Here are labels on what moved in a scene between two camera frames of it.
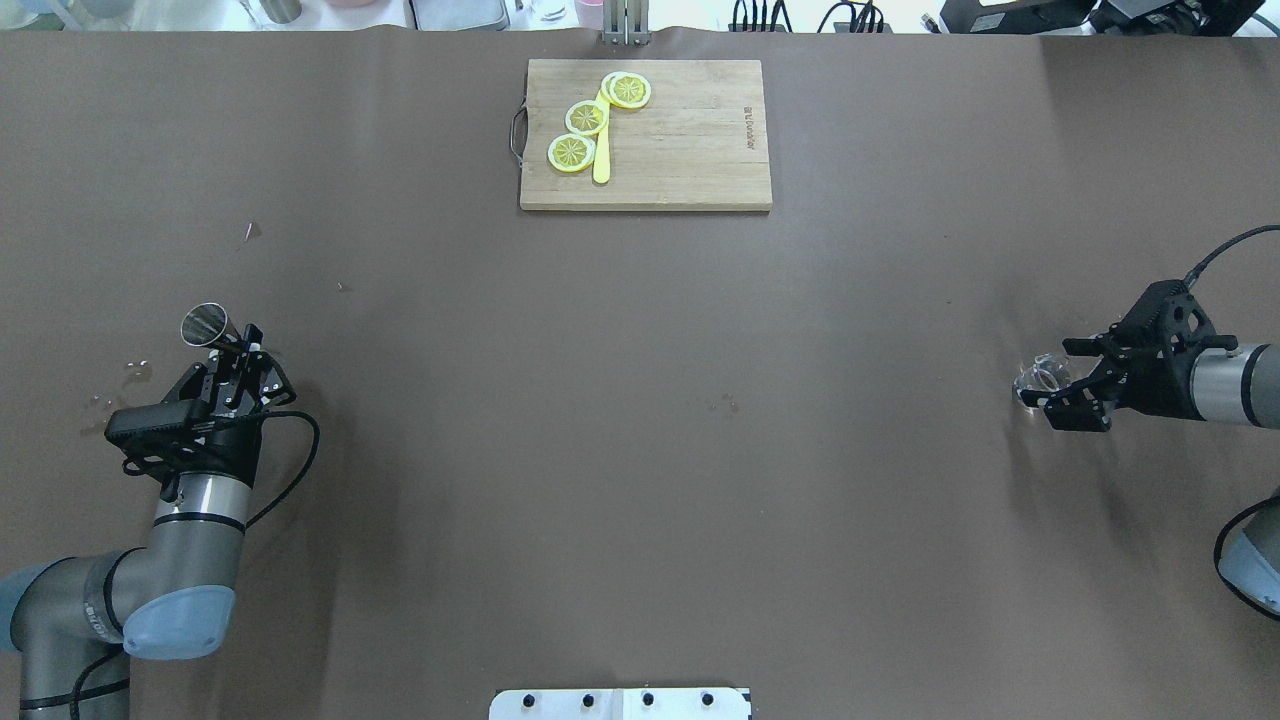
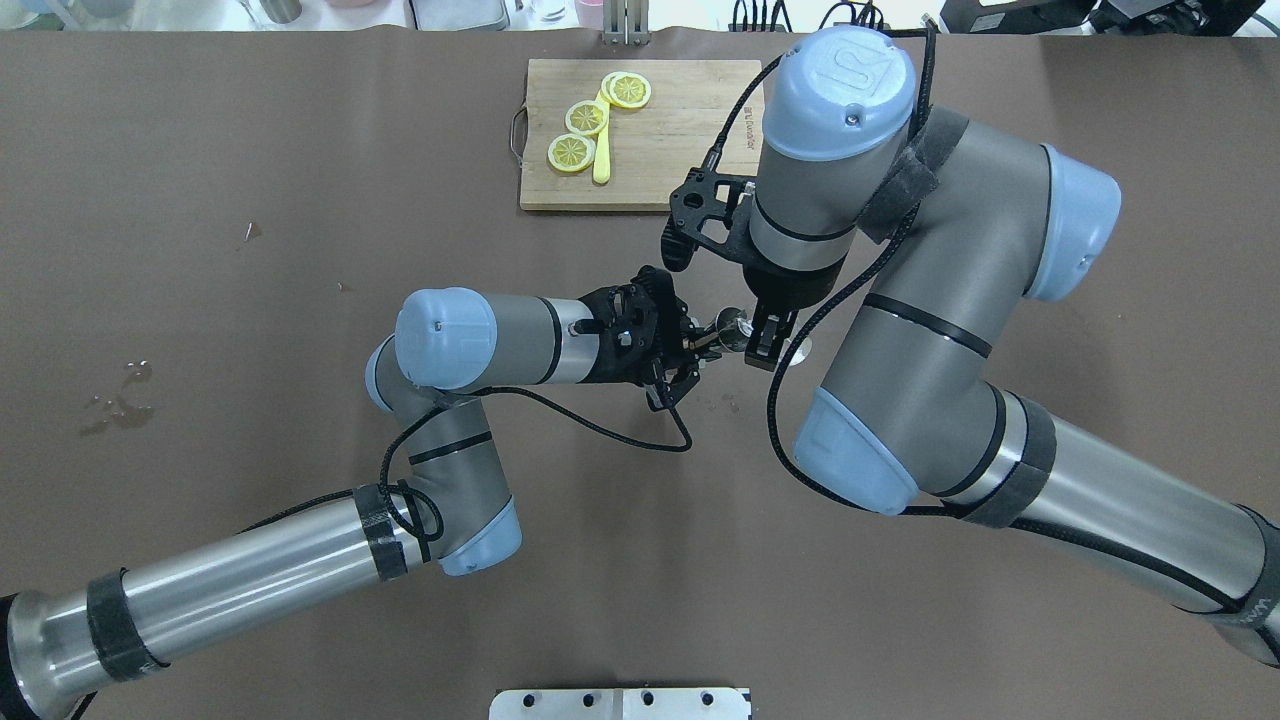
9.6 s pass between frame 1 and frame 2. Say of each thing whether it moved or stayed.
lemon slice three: stayed
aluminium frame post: stayed
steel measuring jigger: moved
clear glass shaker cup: moved
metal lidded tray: stayed
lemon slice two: stayed
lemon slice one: stayed
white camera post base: stayed
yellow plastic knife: stayed
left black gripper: moved
